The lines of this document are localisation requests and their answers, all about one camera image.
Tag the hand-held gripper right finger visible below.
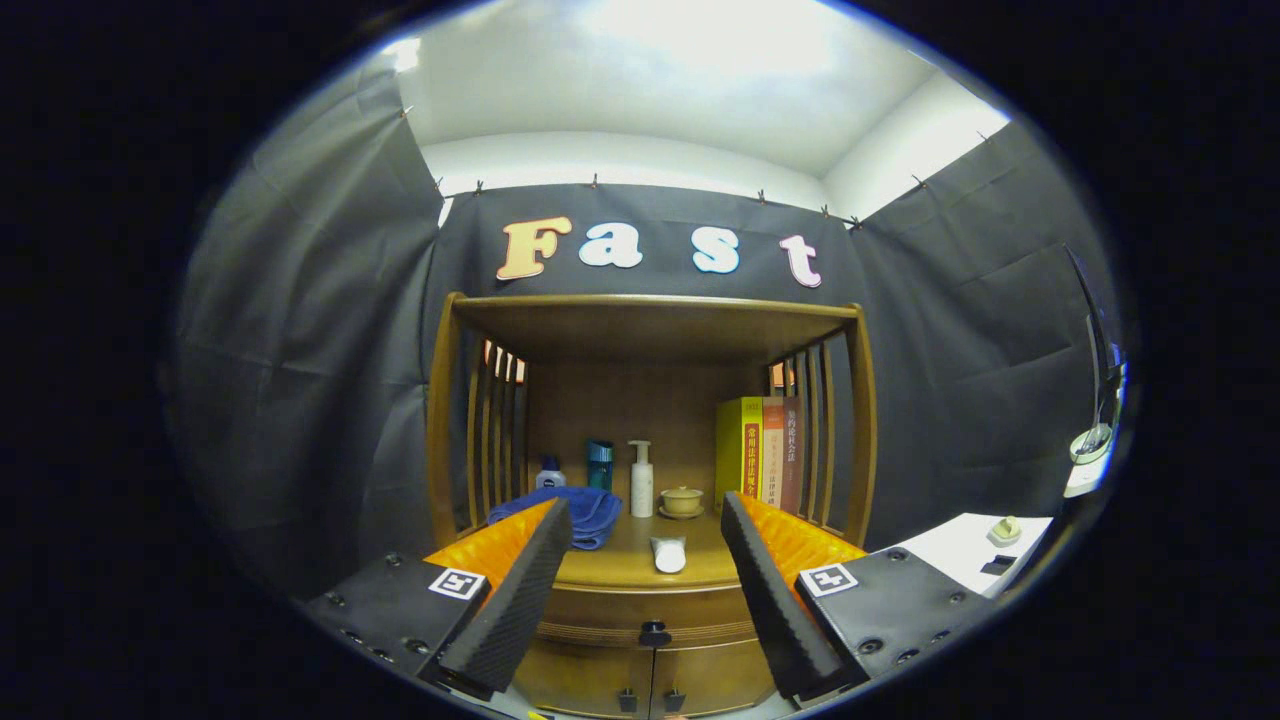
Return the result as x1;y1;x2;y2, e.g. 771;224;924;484
720;490;993;701

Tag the white pump bottle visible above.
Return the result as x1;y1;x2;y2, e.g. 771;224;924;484
629;440;655;518

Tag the white side shelf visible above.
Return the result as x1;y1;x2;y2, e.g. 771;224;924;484
1062;455;1116;498

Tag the wooden cabinet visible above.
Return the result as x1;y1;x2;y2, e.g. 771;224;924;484
425;292;879;719

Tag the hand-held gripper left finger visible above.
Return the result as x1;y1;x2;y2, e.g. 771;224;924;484
300;497;574;701

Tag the pale green bowl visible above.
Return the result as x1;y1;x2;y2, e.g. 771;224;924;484
1069;423;1114;464

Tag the wooden cabinet door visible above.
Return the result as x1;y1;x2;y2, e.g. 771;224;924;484
650;640;779;716
512;640;656;719

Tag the thick yellow book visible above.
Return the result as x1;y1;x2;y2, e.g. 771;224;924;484
714;397;765;501

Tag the dark red book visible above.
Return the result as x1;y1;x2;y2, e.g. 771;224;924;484
782;397;804;516

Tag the wooden countertop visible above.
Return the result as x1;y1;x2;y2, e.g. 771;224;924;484
455;510;746;591

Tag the orange-spine book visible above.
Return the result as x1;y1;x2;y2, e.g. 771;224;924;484
761;397;786;508

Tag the blue folded towel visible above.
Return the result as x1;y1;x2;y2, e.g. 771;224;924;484
487;486;623;551

